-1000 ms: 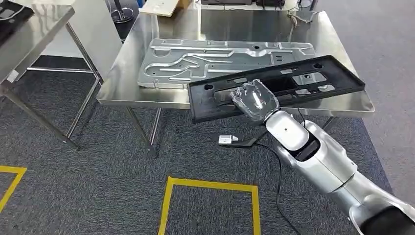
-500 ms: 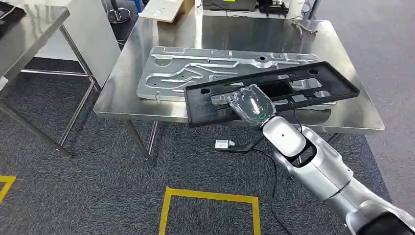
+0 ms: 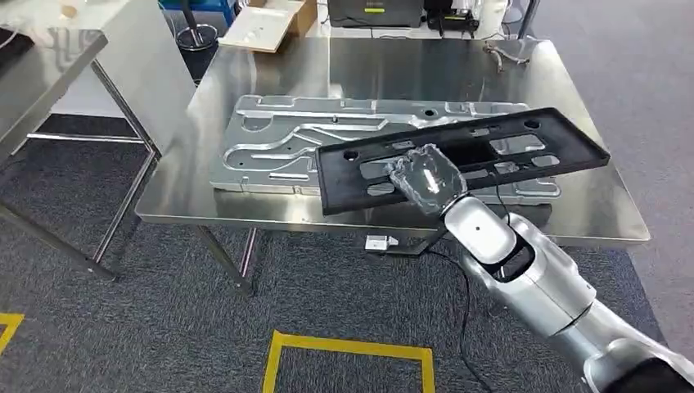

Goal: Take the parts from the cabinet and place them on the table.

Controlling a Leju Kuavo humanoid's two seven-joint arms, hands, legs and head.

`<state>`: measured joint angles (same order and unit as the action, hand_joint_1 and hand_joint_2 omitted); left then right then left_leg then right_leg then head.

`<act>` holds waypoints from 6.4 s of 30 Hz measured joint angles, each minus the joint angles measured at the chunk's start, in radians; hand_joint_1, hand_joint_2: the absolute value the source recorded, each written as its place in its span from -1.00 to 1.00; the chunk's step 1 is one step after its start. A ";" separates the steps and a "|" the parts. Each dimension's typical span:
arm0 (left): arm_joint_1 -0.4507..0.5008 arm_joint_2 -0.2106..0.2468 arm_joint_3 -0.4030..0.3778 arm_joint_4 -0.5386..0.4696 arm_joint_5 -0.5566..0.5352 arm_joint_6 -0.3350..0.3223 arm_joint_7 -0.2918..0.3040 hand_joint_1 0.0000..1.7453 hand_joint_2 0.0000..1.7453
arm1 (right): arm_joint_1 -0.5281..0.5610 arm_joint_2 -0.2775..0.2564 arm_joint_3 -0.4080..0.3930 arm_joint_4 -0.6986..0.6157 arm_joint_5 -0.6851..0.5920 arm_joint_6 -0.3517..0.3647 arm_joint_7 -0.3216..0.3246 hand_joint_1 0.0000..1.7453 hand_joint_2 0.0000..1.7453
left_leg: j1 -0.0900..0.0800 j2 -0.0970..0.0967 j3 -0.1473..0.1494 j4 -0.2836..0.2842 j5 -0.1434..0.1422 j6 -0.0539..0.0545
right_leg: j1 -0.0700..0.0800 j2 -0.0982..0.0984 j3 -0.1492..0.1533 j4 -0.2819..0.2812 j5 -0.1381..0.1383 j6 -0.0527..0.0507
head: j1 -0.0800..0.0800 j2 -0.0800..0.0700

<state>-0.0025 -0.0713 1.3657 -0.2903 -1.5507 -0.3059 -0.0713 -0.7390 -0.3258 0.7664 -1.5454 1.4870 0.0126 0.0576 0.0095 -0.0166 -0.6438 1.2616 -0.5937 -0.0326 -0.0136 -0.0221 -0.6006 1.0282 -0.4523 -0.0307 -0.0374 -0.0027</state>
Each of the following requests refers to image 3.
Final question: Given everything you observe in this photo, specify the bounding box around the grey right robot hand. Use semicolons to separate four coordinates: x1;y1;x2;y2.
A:
387;143;469;216

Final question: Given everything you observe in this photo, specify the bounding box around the black plastic tray part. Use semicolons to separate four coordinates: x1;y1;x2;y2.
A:
314;106;612;217

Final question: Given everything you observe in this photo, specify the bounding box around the steel work table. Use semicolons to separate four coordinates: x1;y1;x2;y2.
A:
134;36;651;296
0;0;197;283

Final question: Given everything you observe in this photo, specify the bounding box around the small bent metal part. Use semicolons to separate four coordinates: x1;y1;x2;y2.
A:
482;42;530;73

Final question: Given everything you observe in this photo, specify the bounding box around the large grey metal plate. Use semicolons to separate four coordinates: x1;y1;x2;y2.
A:
208;94;562;207

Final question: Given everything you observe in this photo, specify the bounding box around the black electronic device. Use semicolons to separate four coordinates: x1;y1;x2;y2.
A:
425;0;481;33

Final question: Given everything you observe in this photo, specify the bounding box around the yellow tape square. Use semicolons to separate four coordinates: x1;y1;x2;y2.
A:
261;331;436;393

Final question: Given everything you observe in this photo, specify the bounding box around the black box with green label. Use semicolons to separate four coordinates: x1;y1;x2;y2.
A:
327;0;424;29

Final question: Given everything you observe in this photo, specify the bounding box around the brown cardboard box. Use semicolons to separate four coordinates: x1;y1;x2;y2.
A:
246;0;318;38

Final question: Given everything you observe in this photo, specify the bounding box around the black round bin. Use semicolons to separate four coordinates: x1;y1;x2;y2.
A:
174;0;219;83

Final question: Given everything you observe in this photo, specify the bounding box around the blue crate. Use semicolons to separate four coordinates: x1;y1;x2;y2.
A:
160;0;237;28

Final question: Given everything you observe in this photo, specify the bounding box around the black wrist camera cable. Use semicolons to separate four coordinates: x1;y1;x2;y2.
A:
422;170;511;393

